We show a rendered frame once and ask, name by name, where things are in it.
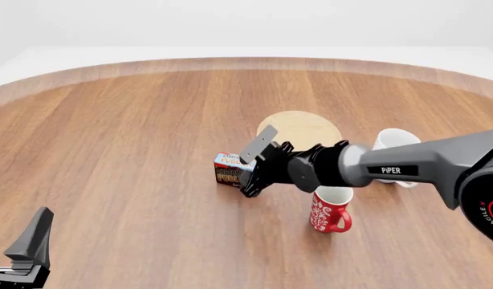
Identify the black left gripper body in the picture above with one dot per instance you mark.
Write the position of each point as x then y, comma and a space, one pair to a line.
17, 277

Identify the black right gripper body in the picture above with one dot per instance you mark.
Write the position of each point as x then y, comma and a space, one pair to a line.
270, 168

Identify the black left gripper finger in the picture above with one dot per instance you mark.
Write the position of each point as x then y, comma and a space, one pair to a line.
33, 241

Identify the chocolate pudding box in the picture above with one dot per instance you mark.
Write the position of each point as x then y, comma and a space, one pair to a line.
227, 174

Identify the silver-grey and black right robot arm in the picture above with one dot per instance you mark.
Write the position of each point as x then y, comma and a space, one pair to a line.
407, 162

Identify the round tan plate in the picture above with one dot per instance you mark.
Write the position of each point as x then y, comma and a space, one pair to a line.
306, 128

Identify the red mug with white pattern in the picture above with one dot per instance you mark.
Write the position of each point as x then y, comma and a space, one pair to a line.
327, 213

